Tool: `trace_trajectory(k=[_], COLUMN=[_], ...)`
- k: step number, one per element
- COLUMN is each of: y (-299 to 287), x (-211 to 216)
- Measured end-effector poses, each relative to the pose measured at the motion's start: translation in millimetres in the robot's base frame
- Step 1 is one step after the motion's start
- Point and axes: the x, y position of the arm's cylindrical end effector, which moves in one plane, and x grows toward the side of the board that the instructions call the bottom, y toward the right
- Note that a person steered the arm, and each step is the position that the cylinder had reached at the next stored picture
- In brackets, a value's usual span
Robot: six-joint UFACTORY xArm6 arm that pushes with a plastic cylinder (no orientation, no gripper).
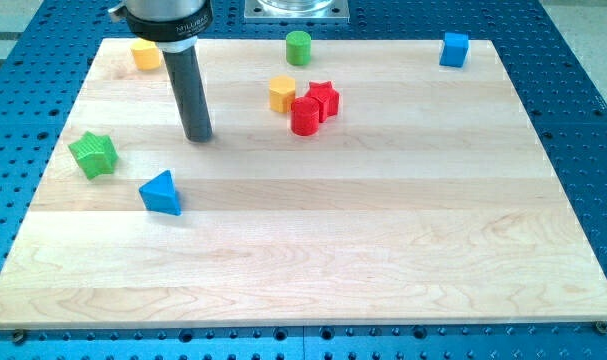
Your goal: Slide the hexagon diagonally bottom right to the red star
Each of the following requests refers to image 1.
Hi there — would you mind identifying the red star block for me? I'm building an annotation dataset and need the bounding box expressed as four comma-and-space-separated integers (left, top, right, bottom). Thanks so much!
305, 81, 340, 123

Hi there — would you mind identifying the light wooden board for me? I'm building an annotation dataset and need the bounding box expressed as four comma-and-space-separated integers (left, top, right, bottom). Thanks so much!
0, 39, 607, 330

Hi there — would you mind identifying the left board clamp screw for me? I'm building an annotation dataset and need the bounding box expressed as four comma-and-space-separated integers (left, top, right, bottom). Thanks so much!
11, 329, 26, 344

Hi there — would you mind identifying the blue cube block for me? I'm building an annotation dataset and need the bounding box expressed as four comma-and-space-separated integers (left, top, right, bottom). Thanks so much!
439, 32, 469, 68

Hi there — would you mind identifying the yellow rounded block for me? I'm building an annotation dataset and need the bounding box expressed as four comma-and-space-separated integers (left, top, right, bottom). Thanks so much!
130, 38, 162, 71

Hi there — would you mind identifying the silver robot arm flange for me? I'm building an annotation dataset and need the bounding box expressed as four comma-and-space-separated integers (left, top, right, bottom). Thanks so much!
108, 0, 214, 53

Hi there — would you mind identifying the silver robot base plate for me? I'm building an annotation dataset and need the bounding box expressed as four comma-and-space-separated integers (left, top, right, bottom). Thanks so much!
243, 0, 350, 23

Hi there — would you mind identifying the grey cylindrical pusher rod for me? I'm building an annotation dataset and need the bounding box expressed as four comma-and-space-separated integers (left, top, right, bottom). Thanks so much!
163, 47, 213, 143

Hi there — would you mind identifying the green star block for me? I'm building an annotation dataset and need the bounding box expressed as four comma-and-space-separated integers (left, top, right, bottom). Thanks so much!
68, 131, 118, 180

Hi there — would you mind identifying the green cylinder block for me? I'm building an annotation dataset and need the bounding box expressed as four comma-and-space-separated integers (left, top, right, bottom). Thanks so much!
285, 30, 312, 66

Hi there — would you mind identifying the blue triangle block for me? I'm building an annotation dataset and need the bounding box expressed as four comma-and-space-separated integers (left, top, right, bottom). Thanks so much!
139, 170, 182, 216

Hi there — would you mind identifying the right board clamp screw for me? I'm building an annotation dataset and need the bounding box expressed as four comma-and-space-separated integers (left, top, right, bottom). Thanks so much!
594, 321, 607, 335

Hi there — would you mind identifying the red cylinder block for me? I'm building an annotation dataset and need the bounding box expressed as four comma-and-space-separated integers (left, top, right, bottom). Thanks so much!
290, 97, 319, 136

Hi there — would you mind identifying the yellow hexagon block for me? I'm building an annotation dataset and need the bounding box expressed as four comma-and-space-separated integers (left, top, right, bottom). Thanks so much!
268, 75, 296, 113

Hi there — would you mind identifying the board clamp screw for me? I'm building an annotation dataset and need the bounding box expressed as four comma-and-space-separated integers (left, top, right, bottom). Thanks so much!
11, 329, 26, 344
594, 321, 607, 335

